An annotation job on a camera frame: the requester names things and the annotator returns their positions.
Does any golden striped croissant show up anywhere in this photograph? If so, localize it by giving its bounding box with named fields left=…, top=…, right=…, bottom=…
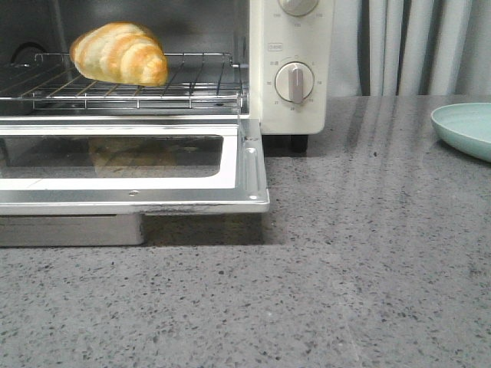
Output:
left=70, top=21, right=168, bottom=87

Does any glass oven door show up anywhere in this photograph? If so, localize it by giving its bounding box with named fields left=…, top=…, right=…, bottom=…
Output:
left=1, top=116, right=269, bottom=247

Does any black oven foot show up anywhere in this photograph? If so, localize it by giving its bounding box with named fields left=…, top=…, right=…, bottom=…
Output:
left=290, top=134, right=308, bottom=153

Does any cream white toaster oven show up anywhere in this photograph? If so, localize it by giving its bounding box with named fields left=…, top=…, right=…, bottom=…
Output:
left=1, top=1, right=334, bottom=137

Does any lower timer knob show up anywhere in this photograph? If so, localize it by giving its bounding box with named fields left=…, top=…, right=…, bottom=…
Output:
left=275, top=62, right=315, bottom=104

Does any upper temperature knob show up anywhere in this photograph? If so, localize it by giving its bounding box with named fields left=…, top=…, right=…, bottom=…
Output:
left=278, top=0, right=318, bottom=17

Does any grey white curtain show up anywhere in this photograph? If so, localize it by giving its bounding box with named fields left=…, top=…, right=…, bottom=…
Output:
left=328, top=1, right=490, bottom=97

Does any mint green plate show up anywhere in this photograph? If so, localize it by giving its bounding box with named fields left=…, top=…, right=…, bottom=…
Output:
left=430, top=103, right=490, bottom=163

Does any metal wire oven rack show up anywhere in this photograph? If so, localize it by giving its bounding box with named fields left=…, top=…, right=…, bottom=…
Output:
left=1, top=53, right=249, bottom=115

